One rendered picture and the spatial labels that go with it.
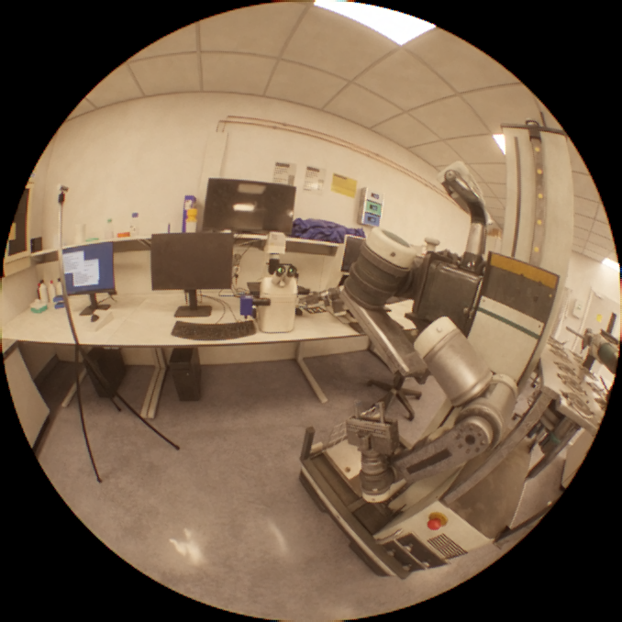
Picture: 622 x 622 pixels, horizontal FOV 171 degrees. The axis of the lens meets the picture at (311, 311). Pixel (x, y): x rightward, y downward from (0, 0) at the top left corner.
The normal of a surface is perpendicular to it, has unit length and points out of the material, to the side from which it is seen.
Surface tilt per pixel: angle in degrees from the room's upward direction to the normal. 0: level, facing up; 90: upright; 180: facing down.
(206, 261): 86
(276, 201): 86
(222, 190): 86
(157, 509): 0
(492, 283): 90
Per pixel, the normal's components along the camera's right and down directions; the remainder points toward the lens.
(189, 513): 0.13, -0.93
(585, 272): -0.92, 0.02
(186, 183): 0.37, 0.37
